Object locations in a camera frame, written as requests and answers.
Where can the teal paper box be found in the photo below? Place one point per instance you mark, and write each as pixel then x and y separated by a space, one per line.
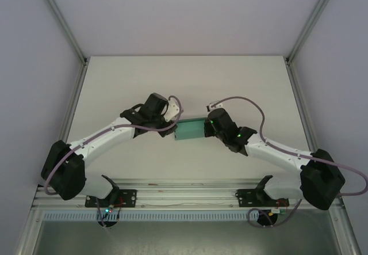
pixel 189 129

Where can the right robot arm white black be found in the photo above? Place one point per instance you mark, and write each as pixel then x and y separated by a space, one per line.
pixel 322 183

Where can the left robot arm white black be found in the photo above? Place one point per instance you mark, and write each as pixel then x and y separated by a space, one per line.
pixel 66 174

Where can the grey metal panel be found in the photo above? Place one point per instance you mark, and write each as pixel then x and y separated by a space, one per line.
pixel 184 237

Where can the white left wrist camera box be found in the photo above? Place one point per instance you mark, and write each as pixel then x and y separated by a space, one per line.
pixel 173 109

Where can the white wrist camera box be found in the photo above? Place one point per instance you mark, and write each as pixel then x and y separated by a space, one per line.
pixel 212 106
pixel 173 109

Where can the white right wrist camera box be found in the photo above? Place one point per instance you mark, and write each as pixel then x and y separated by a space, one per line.
pixel 212 106

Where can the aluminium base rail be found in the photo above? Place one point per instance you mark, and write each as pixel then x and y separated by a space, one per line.
pixel 187 193

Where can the aluminium table side rail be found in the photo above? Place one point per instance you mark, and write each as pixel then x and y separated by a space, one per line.
pixel 76 99
pixel 299 99

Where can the aluminium frame post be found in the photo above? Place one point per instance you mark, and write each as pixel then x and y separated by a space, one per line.
pixel 61 19
pixel 313 19

